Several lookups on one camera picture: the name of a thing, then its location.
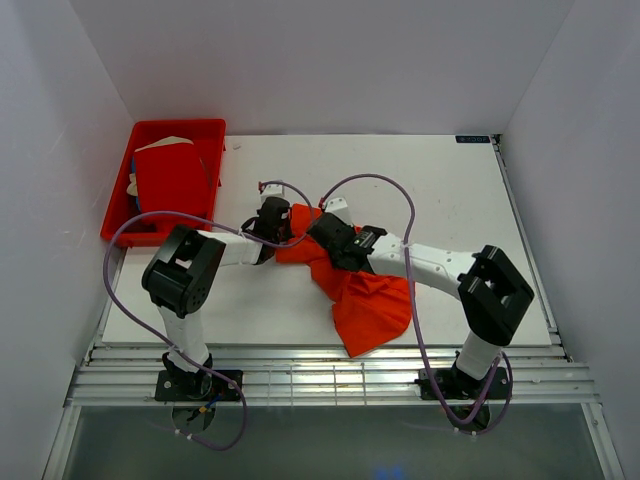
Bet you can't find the red folded t-shirt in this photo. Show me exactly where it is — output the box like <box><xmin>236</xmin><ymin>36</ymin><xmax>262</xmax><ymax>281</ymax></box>
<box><xmin>133</xmin><ymin>144</ymin><xmax>212</xmax><ymax>218</ymax></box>

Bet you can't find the orange t-shirt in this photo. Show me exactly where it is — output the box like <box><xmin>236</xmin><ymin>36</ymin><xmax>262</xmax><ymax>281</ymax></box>
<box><xmin>275</xmin><ymin>203</ymin><xmax>412</xmax><ymax>357</ymax></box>

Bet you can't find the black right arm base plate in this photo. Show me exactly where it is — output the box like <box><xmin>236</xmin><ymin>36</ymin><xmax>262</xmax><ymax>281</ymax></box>
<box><xmin>417</xmin><ymin>367</ymin><xmax>513</xmax><ymax>401</ymax></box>

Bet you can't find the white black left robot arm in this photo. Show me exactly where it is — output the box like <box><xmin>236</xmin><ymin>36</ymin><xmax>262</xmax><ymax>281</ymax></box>
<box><xmin>141</xmin><ymin>196</ymin><xmax>293</xmax><ymax>400</ymax></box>

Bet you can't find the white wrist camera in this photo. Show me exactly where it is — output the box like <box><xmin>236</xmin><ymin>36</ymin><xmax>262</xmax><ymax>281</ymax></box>
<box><xmin>322</xmin><ymin>197</ymin><xmax>352</xmax><ymax>225</ymax></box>
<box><xmin>259</xmin><ymin>183</ymin><xmax>285</xmax><ymax>201</ymax></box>

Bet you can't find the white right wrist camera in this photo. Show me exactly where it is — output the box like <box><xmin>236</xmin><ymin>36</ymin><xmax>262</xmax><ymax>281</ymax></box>
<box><xmin>322</xmin><ymin>197</ymin><xmax>352</xmax><ymax>225</ymax></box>

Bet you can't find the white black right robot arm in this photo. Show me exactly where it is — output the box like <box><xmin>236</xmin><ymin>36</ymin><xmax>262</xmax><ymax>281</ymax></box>
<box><xmin>307</xmin><ymin>213</ymin><xmax>534</xmax><ymax>397</ymax></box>

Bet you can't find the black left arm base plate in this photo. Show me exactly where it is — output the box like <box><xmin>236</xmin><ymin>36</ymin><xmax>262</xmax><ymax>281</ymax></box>
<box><xmin>154</xmin><ymin>370</ymin><xmax>240</xmax><ymax>403</ymax></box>

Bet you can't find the red plastic bin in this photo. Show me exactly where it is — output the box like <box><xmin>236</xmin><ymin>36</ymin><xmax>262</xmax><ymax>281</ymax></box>
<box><xmin>101</xmin><ymin>118</ymin><xmax>226</xmax><ymax>241</ymax></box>

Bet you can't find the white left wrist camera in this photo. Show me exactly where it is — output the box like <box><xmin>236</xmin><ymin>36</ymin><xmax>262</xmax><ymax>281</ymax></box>
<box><xmin>259</xmin><ymin>183</ymin><xmax>285</xmax><ymax>201</ymax></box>

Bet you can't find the dark logo sticker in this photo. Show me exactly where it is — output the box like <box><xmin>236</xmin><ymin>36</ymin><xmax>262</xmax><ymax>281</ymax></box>
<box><xmin>455</xmin><ymin>135</ymin><xmax>491</xmax><ymax>144</ymax></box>

